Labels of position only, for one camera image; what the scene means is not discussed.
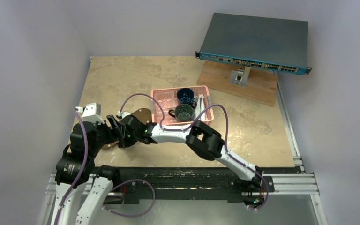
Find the wooden base board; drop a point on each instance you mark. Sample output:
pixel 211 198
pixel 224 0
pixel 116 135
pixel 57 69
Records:
pixel 261 85

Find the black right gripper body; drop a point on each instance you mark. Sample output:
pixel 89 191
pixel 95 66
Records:
pixel 119 128

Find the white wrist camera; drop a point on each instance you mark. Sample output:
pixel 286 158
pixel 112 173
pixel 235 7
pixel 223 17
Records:
pixel 121 115
pixel 91 113

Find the oval wooden tray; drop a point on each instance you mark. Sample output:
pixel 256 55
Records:
pixel 143 114

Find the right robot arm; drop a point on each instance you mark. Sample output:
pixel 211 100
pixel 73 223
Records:
pixel 204 141

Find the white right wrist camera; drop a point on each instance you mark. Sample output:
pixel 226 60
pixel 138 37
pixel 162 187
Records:
pixel 121 115

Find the blue network switch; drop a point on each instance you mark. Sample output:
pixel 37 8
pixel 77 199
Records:
pixel 258 42

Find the pink plastic basket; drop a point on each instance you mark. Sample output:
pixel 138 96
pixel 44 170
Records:
pixel 202 89

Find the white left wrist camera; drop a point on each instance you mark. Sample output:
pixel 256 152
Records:
pixel 91 113

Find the dark blue mug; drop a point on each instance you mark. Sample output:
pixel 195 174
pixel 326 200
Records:
pixel 186 96

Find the metal stand bracket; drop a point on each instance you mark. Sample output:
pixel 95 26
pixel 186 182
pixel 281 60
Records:
pixel 240 76

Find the dark green mug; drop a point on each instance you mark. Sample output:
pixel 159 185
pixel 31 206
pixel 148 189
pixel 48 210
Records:
pixel 182 113

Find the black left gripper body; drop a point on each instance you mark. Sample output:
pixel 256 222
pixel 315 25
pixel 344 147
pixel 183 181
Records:
pixel 104 134

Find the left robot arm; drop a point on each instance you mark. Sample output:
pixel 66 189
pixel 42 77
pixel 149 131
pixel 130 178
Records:
pixel 81 188

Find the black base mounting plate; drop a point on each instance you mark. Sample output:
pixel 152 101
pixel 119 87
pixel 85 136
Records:
pixel 186 183

